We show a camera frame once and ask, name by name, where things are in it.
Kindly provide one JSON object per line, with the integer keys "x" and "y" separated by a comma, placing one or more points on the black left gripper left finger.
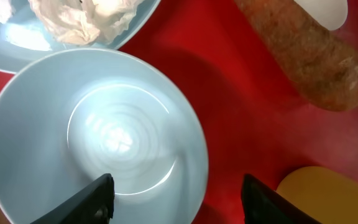
{"x": 93, "y": 204}

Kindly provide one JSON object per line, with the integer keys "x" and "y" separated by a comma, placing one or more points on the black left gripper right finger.
{"x": 262, "y": 205}

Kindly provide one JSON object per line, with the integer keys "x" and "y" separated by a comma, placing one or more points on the yellow plastic cup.
{"x": 325, "y": 195}

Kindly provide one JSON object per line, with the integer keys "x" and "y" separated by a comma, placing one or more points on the light blue bowl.
{"x": 72, "y": 116}

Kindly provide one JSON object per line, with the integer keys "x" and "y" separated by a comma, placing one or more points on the white napkin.
{"x": 76, "y": 22}

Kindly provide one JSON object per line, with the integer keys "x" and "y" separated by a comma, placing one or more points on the red plastic tray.
{"x": 252, "y": 119}

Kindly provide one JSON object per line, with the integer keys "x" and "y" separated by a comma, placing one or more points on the light blue plate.
{"x": 34, "y": 29}

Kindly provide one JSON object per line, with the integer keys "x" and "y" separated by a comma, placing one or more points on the white plastic spoon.
{"x": 331, "y": 14}

